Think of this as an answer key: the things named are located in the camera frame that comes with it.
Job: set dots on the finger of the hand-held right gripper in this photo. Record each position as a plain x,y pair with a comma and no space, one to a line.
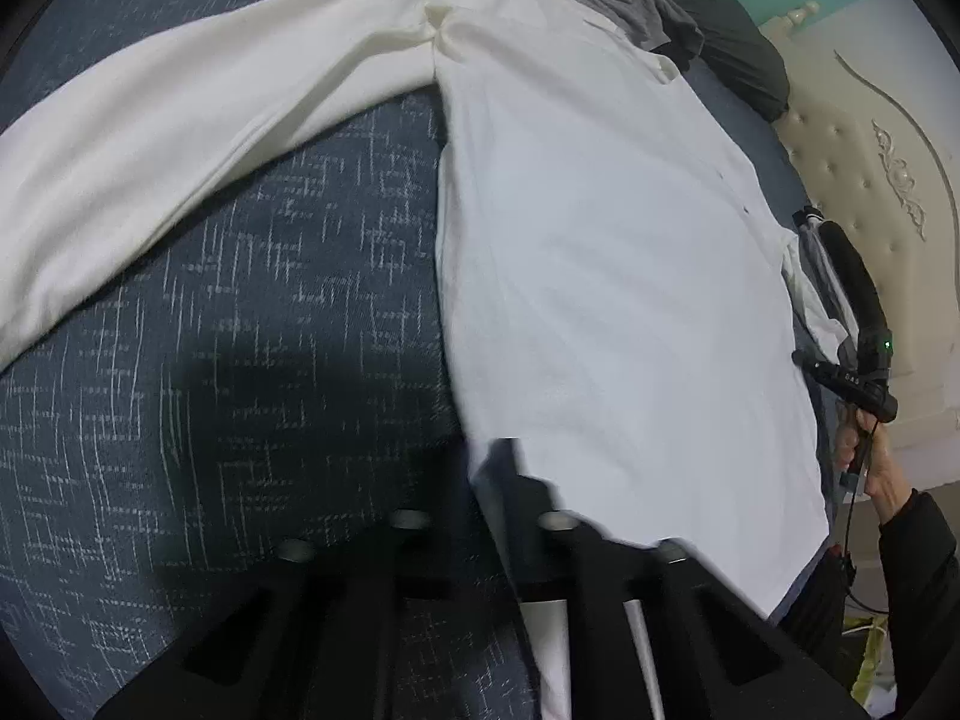
808,367

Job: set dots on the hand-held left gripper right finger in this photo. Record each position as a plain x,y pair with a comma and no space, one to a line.
525,510

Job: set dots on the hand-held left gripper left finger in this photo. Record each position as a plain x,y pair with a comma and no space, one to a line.
420,562

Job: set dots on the white long-sleeve shirt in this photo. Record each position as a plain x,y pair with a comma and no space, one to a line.
600,277

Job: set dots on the person's right forearm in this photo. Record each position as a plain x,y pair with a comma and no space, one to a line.
922,600

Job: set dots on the person's right hand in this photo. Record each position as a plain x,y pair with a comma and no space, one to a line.
892,476

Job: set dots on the cream tufted headboard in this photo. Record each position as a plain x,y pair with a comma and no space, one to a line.
862,157

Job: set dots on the person's black pants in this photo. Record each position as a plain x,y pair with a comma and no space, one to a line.
814,607

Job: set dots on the dark grey rolled duvet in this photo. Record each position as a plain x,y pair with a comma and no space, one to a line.
735,45

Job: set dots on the yellow-green frame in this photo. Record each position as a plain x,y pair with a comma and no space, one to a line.
870,652

